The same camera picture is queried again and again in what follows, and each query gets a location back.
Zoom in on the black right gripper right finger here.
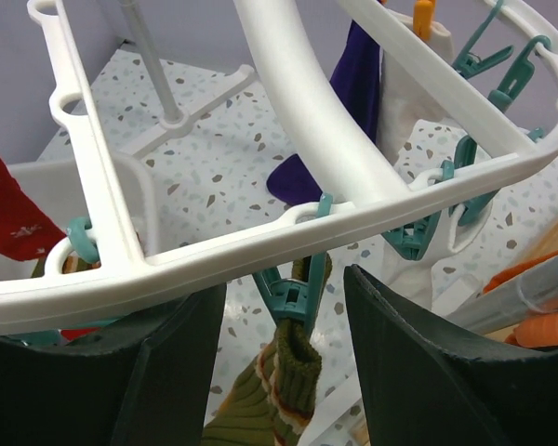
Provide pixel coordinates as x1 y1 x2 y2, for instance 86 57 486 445
343 265 558 445

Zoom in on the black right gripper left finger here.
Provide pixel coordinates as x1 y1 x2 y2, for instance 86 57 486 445
0 284 226 445

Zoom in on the white round clip hanger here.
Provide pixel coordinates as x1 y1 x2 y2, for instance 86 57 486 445
0 1 558 335

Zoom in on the green striped sock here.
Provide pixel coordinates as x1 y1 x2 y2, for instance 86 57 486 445
199 253 334 446

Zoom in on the red Christmas sock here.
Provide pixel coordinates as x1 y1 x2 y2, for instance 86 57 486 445
0 158 65 261

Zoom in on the orange garment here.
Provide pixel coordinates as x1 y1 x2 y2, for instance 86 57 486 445
481 243 558 349

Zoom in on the teal clothes peg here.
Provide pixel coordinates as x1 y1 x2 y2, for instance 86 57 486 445
251 193 335 335

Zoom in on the white plastic basin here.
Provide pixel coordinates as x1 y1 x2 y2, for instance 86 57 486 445
7 154 161 256

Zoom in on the white drying stand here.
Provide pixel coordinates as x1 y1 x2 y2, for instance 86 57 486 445
119 1 256 159

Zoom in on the white sock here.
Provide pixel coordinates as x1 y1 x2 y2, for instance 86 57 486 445
376 11 487 308

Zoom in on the purple sock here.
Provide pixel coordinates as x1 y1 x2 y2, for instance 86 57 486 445
265 18 383 206

